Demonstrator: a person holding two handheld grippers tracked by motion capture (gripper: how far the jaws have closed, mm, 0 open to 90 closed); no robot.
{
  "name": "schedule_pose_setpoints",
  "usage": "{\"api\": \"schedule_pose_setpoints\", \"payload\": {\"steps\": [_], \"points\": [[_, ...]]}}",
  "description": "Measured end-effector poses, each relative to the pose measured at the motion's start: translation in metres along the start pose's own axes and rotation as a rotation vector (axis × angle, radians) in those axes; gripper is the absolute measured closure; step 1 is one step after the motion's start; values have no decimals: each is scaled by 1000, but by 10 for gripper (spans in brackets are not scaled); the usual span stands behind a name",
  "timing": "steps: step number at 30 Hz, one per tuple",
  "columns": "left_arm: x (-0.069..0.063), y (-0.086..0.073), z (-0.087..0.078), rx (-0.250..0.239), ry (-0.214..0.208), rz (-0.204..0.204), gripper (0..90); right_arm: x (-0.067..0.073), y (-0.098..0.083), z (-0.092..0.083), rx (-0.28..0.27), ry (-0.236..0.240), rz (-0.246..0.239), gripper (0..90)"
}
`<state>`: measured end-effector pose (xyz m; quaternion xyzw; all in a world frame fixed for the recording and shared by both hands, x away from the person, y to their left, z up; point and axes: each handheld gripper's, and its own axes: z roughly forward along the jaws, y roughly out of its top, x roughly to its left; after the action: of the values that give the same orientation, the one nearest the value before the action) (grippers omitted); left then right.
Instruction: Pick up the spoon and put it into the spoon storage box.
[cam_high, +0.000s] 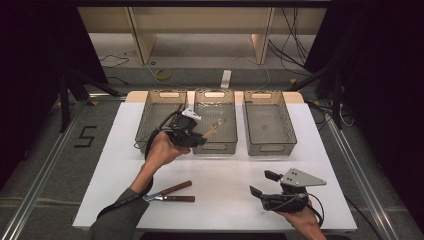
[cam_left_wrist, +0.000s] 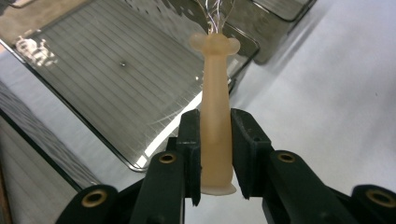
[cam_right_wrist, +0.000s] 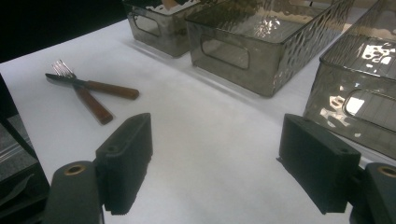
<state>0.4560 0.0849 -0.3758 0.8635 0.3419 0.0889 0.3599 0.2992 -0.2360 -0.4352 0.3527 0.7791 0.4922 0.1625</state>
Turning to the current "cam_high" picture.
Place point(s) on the yellow tape roll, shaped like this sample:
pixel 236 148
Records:
pixel 163 74

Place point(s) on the aluminium floor rail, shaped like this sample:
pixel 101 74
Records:
pixel 36 186
pixel 361 180

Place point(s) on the smoky clear plastic bin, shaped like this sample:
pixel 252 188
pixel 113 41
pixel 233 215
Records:
pixel 266 128
pixel 156 120
pixel 220 110

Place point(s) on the black metal stand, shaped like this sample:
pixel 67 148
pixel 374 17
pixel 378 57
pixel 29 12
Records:
pixel 65 100
pixel 336 100

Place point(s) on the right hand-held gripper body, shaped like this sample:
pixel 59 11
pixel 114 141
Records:
pixel 286 201

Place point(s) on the white table sheet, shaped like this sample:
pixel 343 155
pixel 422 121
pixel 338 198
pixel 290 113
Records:
pixel 226 186

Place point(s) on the beige wooden shelf unit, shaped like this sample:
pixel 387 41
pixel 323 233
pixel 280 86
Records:
pixel 206 20

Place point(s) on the person's left hand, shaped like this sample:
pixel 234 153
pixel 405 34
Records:
pixel 163 151

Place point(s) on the person's right hand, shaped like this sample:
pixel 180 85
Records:
pixel 306 218

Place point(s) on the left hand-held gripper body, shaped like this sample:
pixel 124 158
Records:
pixel 183 133

